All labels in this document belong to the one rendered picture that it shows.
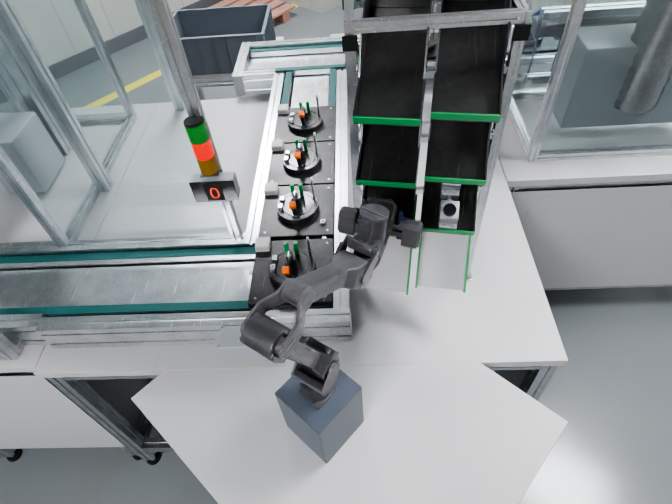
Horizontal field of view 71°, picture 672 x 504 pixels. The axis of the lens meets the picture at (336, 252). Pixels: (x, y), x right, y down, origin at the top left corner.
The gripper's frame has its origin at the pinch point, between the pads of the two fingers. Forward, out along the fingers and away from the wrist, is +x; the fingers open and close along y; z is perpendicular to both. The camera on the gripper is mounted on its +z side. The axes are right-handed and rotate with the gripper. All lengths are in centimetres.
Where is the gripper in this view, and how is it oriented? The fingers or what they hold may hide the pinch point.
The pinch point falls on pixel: (383, 216)
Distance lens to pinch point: 110.3
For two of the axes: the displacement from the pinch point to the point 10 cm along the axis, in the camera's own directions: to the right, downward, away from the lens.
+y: -9.6, -2.2, 2.0
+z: 0.6, -8.0, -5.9
